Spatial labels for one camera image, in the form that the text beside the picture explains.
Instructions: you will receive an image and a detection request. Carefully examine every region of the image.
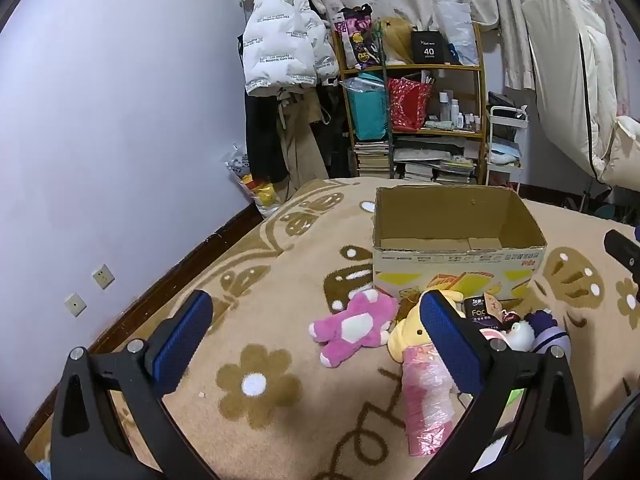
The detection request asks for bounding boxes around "black bag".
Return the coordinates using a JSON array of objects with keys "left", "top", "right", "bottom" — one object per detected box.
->
[{"left": 487, "top": 91, "right": 526, "bottom": 111}]

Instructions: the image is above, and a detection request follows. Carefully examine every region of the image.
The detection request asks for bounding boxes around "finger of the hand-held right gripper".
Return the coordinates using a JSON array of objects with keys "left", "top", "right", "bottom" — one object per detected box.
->
[{"left": 603, "top": 229, "right": 640, "bottom": 286}]

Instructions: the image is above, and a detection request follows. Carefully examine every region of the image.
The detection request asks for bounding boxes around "teal bag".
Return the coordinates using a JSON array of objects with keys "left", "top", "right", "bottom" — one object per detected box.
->
[{"left": 345, "top": 77, "right": 388, "bottom": 141}]

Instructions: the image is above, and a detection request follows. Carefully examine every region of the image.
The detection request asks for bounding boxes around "printed plastic bag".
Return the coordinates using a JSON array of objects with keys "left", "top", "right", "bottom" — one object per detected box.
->
[{"left": 222, "top": 144, "right": 283, "bottom": 218}]

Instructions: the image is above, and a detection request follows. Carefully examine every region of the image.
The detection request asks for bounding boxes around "white trolley cart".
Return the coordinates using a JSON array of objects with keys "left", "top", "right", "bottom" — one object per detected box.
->
[{"left": 485, "top": 105, "right": 530, "bottom": 196}]

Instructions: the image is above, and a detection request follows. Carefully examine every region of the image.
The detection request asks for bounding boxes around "wooden shelf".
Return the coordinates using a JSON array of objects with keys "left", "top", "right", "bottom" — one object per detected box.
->
[{"left": 332, "top": 22, "right": 488, "bottom": 186}]

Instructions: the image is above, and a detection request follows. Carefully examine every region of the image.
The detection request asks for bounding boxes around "clear plastic bag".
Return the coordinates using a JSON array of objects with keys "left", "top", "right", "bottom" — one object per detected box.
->
[{"left": 437, "top": 0, "right": 478, "bottom": 66}]

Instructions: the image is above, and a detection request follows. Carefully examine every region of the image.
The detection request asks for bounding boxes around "dark tissue pack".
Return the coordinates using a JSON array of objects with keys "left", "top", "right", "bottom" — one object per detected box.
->
[{"left": 462, "top": 294, "right": 506, "bottom": 332}]

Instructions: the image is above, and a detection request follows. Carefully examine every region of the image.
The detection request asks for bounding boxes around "dark hanging coat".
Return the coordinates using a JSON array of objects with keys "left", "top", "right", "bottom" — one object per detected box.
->
[{"left": 245, "top": 87, "right": 288, "bottom": 183}]

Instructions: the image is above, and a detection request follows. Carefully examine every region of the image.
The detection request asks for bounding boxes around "group of toiletry bottles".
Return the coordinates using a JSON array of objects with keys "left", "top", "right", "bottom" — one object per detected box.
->
[{"left": 437, "top": 90, "right": 483, "bottom": 131}]

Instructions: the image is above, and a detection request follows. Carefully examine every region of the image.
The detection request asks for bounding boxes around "blonde wig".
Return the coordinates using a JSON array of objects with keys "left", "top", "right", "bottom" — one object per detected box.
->
[{"left": 377, "top": 17, "right": 416, "bottom": 66}]

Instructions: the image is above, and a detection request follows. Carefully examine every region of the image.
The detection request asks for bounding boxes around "blue white cloth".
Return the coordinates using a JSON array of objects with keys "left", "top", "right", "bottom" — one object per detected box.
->
[{"left": 487, "top": 142, "right": 521, "bottom": 166}]

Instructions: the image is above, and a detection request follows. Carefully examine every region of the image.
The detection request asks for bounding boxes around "thin green pole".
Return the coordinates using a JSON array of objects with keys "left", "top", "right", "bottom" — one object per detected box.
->
[{"left": 379, "top": 20, "right": 394, "bottom": 178}]

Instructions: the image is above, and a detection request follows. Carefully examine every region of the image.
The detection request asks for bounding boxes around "beige flower blanket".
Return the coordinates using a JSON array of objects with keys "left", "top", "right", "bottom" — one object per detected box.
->
[{"left": 22, "top": 176, "right": 640, "bottom": 480}]

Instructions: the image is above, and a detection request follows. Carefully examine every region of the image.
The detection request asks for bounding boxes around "yellow plush toy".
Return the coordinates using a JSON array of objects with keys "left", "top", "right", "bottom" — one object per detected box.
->
[{"left": 387, "top": 287, "right": 468, "bottom": 363}]

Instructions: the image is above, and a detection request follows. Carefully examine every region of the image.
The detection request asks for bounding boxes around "stack of books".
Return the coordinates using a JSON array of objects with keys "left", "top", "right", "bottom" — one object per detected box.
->
[{"left": 354, "top": 137, "right": 478, "bottom": 184}]

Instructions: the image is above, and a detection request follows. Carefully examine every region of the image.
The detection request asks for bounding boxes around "printed cardboard box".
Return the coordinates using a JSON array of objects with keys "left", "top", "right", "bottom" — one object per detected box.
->
[{"left": 372, "top": 185, "right": 548, "bottom": 312}]

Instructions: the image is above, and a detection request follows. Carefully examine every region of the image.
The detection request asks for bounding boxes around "black box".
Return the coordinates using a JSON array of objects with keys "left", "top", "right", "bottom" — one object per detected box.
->
[{"left": 411, "top": 30, "right": 449, "bottom": 65}]

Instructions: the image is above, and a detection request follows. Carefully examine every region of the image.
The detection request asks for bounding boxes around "black hanging garment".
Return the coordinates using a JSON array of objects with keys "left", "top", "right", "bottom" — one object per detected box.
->
[{"left": 310, "top": 80, "right": 352, "bottom": 178}]

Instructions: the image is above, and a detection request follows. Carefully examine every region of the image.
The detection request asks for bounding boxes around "beige hanging coat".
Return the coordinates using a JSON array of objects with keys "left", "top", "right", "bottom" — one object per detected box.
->
[{"left": 277, "top": 87, "right": 326, "bottom": 188}]

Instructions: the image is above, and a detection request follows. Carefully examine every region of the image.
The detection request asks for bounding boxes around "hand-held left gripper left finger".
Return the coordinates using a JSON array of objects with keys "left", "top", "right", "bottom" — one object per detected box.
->
[{"left": 50, "top": 289, "right": 222, "bottom": 480}]

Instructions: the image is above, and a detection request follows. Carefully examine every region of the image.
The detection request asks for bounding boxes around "metal chair base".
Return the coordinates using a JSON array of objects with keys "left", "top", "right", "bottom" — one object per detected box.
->
[{"left": 562, "top": 180, "right": 631, "bottom": 221}]

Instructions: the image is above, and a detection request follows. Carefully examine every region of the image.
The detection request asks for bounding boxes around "white purple plush toy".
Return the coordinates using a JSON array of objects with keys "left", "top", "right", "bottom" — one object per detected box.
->
[{"left": 500, "top": 308, "right": 571, "bottom": 357}]

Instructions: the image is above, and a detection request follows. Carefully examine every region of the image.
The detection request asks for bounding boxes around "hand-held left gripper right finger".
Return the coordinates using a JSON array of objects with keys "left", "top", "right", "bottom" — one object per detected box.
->
[{"left": 414, "top": 289, "right": 586, "bottom": 480}]

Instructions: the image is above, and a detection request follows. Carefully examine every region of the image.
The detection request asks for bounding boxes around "pink swirl roll plush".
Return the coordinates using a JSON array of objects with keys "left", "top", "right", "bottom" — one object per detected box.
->
[{"left": 400, "top": 344, "right": 458, "bottom": 457}]

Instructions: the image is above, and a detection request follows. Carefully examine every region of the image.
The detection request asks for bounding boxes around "purple patterned bag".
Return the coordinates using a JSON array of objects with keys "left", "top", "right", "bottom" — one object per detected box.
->
[{"left": 334, "top": 4, "right": 383, "bottom": 68}]

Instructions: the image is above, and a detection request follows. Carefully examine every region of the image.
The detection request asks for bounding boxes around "white puffer jacket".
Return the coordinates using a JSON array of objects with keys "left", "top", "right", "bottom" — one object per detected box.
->
[{"left": 236, "top": 0, "right": 341, "bottom": 98}]

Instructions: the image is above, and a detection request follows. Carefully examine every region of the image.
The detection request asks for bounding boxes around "red patterned bag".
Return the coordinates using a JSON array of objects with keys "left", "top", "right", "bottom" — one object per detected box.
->
[{"left": 387, "top": 77, "right": 433, "bottom": 131}]

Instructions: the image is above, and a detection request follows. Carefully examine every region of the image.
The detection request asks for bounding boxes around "pink plush toy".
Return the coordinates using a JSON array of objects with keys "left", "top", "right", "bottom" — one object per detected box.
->
[{"left": 307, "top": 289, "right": 401, "bottom": 368}]

